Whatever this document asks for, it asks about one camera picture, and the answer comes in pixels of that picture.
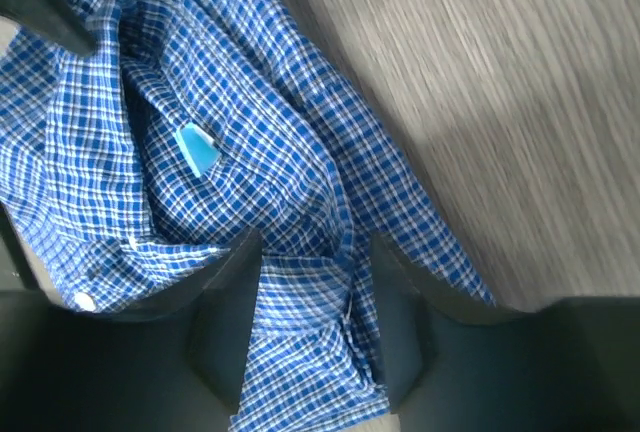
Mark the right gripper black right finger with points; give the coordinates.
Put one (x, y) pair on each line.
(450, 362)

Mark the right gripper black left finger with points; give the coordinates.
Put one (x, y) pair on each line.
(174, 361)

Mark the dark blue checkered shirt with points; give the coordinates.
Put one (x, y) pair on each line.
(195, 121)

